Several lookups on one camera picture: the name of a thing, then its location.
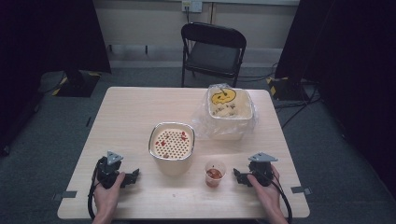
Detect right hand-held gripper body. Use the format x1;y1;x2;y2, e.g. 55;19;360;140
247;151;279;188

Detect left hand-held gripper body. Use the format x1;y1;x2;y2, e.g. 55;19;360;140
95;151;124;190

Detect clear plastic cup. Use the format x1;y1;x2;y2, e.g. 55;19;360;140
204;160;227;189

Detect person's right hand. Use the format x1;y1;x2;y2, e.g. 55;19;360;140
247;164;283;217

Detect person's left hand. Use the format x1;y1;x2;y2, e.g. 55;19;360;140
92;172;126;218

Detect red leftovers in cup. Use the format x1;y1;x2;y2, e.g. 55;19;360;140
206;168;223;180

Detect cream bucket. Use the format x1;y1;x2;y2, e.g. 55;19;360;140
148;121;196;177

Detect grey tape strip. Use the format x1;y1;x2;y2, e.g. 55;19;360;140
51;190;78;202
290;186;313;196

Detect metal-rimmed perforated strainer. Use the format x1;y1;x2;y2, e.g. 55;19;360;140
148;121;196;161

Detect cream trash bin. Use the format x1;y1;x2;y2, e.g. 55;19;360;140
206;88;254;141

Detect clear plastic bin bag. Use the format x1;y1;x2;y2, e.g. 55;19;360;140
191;82;259;142

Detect yellow wrapper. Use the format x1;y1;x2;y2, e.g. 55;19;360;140
210;88;237;105

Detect black stand base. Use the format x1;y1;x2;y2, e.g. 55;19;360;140
265;76;310;102
50;70;103;98

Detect black folding chair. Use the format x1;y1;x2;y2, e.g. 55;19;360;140
179;21;248;89

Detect dark curtain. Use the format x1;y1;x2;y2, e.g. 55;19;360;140
0;0;112;157
275;0;396;194

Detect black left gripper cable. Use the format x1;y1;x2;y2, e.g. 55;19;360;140
87;160;103;220

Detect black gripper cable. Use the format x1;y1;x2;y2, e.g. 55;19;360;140
87;160;103;220
264;174;294;224

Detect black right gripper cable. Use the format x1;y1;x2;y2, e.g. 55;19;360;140
264;174;294;224

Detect black floor cables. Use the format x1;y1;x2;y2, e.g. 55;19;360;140
239;62;322;129

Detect white wall socket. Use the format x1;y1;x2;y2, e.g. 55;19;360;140
181;0;204;14

